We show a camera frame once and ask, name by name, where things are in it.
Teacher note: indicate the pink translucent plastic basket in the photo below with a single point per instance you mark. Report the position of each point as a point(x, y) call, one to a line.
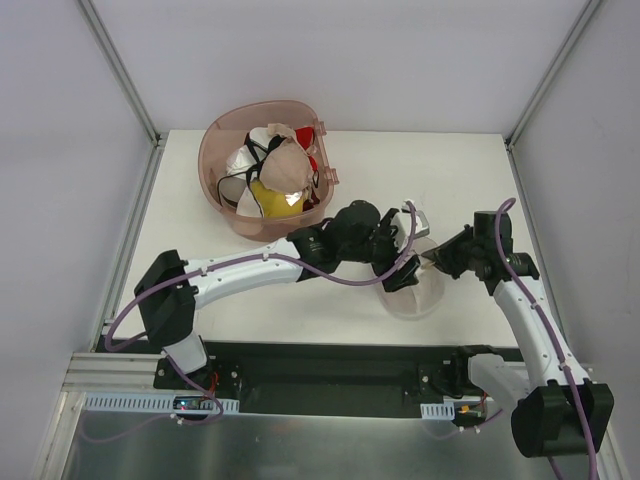
point(231, 152)

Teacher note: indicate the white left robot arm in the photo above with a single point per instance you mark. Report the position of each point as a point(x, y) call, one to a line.
point(173, 289)

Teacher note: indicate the right aluminium frame post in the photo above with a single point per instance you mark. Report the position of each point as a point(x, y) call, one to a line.
point(583, 20)

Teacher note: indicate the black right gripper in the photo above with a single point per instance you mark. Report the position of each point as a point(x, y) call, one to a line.
point(456, 252)

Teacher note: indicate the red bra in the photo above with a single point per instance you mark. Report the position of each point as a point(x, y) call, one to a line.
point(306, 138)

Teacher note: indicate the metal front sheet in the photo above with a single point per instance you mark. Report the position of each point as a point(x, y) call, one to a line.
point(116, 445)

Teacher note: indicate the white bra black trim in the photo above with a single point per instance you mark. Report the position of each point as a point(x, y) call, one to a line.
point(242, 166)

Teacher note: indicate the white cable duct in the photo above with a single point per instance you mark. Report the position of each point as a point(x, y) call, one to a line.
point(438, 411)
point(150, 403)

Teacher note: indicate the white mesh laundry bag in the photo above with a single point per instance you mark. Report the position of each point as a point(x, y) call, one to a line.
point(416, 301)

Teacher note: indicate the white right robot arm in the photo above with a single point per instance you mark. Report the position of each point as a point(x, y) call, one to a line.
point(556, 410)

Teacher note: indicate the aluminium frame post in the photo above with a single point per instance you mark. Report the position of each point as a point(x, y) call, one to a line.
point(583, 20)
point(111, 55)

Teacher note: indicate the yellow bra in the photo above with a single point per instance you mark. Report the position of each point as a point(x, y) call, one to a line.
point(275, 204)

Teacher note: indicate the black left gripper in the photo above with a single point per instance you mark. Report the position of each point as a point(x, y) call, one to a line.
point(396, 270)

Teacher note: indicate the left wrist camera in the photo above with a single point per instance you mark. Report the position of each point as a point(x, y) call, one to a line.
point(411, 219)

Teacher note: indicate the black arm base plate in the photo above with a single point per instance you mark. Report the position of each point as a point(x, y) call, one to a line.
point(368, 381)

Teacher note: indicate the left white cable duct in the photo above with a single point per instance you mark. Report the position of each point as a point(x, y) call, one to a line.
point(150, 403)

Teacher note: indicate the right white cable duct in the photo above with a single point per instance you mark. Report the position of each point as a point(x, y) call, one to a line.
point(438, 411)

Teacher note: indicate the left aluminium frame post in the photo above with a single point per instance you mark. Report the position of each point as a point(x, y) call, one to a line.
point(111, 55)

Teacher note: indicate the front aluminium frame rail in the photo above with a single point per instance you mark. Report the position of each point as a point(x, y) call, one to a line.
point(111, 372)

